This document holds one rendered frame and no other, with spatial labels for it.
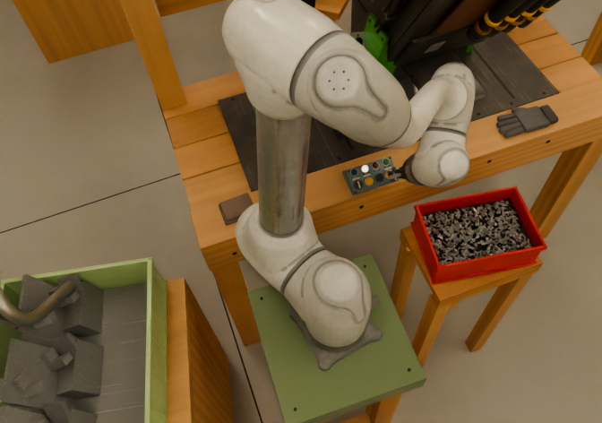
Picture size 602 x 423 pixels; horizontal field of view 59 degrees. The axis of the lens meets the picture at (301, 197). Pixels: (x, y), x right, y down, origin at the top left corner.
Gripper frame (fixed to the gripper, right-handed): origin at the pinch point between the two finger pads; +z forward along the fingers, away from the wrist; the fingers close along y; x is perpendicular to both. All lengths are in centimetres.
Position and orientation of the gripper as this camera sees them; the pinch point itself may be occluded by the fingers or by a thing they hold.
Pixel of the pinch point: (395, 173)
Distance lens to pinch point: 161.8
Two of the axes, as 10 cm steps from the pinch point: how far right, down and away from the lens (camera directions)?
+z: -1.5, 0.1, 9.9
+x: -3.1, -9.5, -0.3
